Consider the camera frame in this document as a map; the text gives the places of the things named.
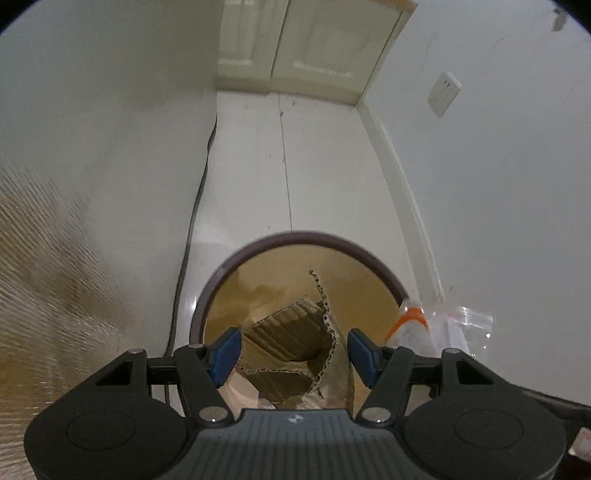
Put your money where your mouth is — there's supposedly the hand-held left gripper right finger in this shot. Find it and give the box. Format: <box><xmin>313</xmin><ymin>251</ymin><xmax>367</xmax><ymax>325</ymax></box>
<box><xmin>347</xmin><ymin>329</ymin><xmax>497</xmax><ymax>424</ymax></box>

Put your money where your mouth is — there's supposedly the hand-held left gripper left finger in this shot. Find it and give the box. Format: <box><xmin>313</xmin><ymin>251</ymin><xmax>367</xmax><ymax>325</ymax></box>
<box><xmin>92</xmin><ymin>327</ymin><xmax>243</xmax><ymax>424</ymax></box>

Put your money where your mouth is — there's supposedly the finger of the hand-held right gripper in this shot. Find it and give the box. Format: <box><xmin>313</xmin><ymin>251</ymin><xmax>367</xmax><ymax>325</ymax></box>
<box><xmin>519</xmin><ymin>388</ymin><xmax>591</xmax><ymax>432</ymax></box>

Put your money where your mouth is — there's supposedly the torn cardboard piece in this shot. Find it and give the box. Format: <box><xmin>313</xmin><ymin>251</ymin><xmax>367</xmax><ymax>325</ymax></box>
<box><xmin>235</xmin><ymin>268</ymin><xmax>356</xmax><ymax>411</ymax></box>

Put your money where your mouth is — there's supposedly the brown round trash bin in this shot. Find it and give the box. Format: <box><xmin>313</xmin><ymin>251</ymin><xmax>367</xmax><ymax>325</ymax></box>
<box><xmin>190</xmin><ymin>232</ymin><xmax>411</xmax><ymax>411</ymax></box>

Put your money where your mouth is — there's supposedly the clear plastic bag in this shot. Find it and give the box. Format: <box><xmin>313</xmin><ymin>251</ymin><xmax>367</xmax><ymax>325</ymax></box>
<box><xmin>384</xmin><ymin>299</ymin><xmax>494</xmax><ymax>358</ymax></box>

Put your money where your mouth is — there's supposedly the cream floor cabinet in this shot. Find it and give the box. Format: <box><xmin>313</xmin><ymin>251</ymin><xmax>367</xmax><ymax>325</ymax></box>
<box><xmin>217</xmin><ymin>0</ymin><xmax>419</xmax><ymax>104</ymax></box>

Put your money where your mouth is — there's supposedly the black floor cable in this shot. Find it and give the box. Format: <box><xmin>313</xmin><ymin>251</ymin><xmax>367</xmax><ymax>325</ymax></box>
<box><xmin>164</xmin><ymin>115</ymin><xmax>219</xmax><ymax>407</ymax></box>

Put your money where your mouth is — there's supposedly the white wall socket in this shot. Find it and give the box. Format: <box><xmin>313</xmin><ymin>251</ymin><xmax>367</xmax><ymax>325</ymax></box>
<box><xmin>427</xmin><ymin>71</ymin><xmax>462</xmax><ymax>118</ymax></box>

